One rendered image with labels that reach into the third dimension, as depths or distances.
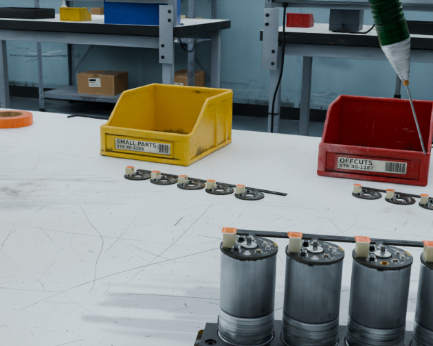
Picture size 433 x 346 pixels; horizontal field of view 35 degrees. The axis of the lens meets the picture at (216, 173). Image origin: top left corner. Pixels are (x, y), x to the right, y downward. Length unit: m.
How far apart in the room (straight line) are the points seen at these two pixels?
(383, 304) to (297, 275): 0.04
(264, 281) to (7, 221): 0.27
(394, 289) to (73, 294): 0.19
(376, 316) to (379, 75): 4.50
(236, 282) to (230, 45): 4.71
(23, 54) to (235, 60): 1.79
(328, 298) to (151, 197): 0.30
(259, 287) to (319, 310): 0.03
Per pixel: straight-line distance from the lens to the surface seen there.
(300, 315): 0.29
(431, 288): 0.30
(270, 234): 0.31
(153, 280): 0.41
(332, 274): 0.29
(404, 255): 0.30
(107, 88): 4.99
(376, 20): 0.26
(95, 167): 0.66
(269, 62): 2.73
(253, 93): 4.97
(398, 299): 0.29
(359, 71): 4.79
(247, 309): 0.29
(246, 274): 0.29
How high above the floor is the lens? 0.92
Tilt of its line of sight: 15 degrees down
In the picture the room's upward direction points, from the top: 1 degrees clockwise
